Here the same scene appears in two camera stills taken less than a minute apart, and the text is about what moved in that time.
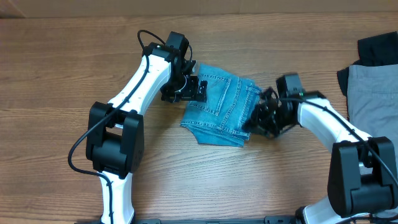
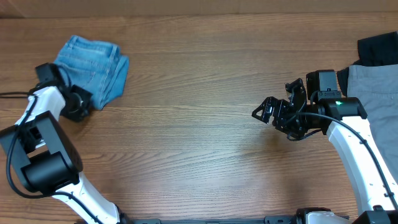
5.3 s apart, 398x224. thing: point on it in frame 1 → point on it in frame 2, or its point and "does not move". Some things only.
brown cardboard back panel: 56,9 does not move
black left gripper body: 184,88 → 72,109
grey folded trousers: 372,102 does not move
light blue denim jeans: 221,121 → 96,66
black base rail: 268,219 does not move
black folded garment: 379,50 does not move
